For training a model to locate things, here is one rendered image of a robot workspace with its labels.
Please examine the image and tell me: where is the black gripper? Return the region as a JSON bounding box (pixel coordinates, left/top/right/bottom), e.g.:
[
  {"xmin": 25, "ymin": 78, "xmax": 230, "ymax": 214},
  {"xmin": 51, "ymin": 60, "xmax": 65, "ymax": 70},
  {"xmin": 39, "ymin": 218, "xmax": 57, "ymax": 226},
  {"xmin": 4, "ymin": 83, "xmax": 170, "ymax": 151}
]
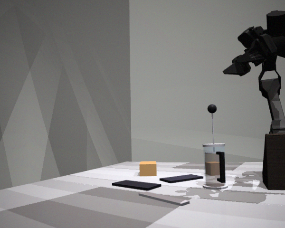
[{"xmin": 223, "ymin": 33, "xmax": 278, "ymax": 76}]

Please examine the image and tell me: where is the tan cardboard box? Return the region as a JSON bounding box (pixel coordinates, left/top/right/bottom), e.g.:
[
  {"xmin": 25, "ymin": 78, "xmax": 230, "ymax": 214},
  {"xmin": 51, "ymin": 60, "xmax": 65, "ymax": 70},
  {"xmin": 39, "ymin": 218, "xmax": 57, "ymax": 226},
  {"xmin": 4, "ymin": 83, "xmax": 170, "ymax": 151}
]
[{"xmin": 139, "ymin": 161, "xmax": 157, "ymax": 177}]

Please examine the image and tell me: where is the glass french press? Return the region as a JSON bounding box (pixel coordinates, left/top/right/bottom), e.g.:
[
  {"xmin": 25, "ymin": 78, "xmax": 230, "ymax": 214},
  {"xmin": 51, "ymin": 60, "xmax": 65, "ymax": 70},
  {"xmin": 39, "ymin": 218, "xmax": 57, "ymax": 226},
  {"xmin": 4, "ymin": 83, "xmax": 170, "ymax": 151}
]
[{"xmin": 203, "ymin": 104, "xmax": 228, "ymax": 190}]

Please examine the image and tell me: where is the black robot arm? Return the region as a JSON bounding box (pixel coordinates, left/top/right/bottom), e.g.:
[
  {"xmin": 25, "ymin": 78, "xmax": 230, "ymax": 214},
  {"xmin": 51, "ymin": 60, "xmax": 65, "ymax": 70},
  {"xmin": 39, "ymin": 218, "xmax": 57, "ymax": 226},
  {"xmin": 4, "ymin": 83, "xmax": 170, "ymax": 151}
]
[{"xmin": 238, "ymin": 10, "xmax": 285, "ymax": 133}]

